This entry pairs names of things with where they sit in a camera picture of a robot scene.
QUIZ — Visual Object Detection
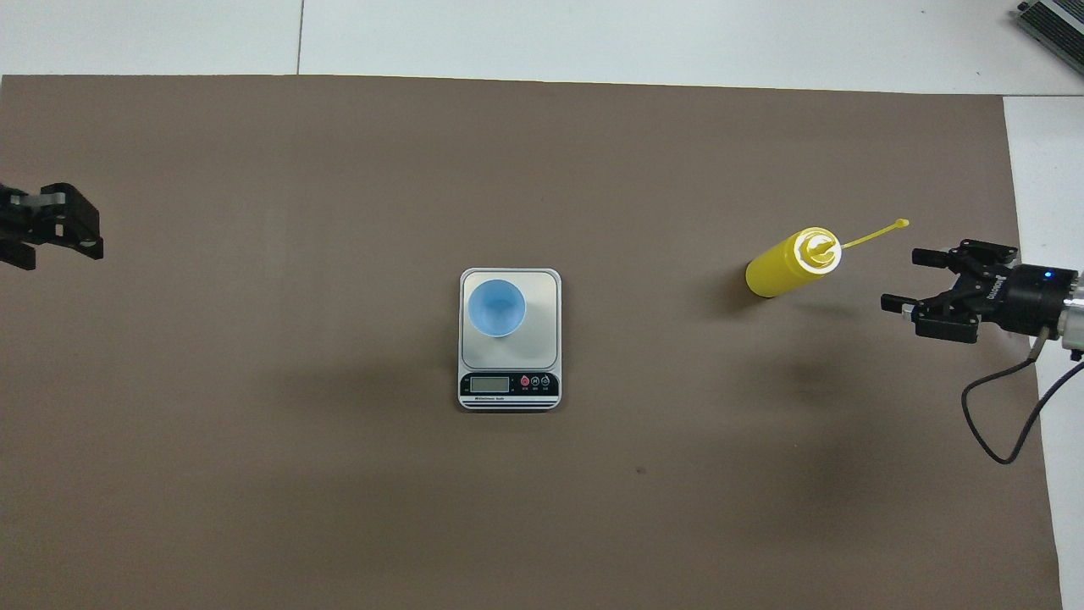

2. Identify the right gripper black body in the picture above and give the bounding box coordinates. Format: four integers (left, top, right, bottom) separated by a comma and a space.
974, 264, 1070, 340

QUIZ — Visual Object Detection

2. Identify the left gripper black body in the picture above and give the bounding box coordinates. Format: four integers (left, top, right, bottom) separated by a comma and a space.
0, 185, 53, 247

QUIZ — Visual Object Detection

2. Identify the yellow squeeze bottle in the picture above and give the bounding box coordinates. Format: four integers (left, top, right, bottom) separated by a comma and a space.
744, 219, 911, 299

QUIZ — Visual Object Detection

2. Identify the light blue plastic cup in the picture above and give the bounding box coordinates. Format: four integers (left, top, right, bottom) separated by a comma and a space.
467, 279, 528, 339

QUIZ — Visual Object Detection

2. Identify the silver digital kitchen scale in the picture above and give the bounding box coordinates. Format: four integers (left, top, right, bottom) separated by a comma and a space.
458, 268, 563, 413

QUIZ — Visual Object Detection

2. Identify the grey ribbed metal device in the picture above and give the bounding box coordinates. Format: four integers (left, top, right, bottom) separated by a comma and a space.
1016, 0, 1084, 56

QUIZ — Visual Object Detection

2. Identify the brown table mat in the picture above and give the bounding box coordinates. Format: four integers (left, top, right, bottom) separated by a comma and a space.
0, 75, 1064, 610

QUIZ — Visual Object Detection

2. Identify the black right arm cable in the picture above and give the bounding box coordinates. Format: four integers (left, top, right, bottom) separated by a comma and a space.
961, 335, 1084, 465

